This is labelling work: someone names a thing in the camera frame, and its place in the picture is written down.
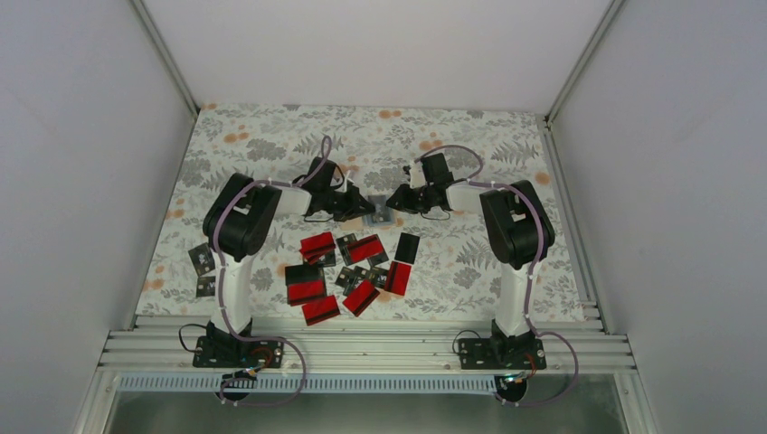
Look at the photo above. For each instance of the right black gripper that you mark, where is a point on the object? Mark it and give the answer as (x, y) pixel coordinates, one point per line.
(402, 202)

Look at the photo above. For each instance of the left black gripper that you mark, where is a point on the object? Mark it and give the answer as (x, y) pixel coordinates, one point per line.
(353, 209)

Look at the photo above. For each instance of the black logo card bottom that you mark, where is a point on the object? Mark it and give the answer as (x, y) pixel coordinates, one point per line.
(382, 215)

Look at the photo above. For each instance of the beige leather card holder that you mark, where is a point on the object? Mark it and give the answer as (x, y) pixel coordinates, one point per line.
(360, 223)

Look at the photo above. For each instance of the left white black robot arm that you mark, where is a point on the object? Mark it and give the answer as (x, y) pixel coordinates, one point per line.
(240, 218)

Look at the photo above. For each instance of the black card by left arm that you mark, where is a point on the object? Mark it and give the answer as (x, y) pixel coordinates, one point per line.
(205, 286)

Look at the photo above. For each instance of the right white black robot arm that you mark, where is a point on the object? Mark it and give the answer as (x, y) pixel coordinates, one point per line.
(520, 234)

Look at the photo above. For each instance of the plain black card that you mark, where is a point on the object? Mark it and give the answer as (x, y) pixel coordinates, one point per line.
(407, 248)

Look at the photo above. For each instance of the red card upper left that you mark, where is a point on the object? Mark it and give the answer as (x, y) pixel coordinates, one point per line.
(314, 248)

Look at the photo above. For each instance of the red black card centre top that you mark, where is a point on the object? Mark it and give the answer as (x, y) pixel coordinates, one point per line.
(369, 248)

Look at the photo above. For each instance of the red card right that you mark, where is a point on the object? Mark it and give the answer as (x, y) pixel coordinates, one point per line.
(398, 278)

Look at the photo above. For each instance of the black chip cards cluster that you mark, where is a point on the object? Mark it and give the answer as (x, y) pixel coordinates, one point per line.
(349, 279)

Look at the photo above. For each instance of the black red card left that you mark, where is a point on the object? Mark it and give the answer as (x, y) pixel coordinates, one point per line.
(305, 283)

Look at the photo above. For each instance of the red card bottom centre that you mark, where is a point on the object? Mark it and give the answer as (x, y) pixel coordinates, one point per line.
(361, 298)

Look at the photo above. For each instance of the red card bottom left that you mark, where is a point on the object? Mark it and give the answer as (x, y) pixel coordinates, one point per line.
(320, 310)

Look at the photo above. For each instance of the floral patterned table mat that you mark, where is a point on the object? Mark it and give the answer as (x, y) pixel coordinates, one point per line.
(455, 275)

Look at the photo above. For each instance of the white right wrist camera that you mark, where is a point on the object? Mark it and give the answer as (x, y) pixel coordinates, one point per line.
(415, 176)

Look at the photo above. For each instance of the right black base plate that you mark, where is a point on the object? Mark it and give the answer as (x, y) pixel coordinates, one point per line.
(480, 355)

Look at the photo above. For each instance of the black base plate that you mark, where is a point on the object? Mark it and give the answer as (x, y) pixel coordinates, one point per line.
(219, 353)
(480, 355)

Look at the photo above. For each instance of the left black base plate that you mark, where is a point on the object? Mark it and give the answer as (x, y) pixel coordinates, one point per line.
(219, 353)

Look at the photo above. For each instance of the aluminium rail frame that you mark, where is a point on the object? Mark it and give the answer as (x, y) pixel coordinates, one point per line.
(352, 355)

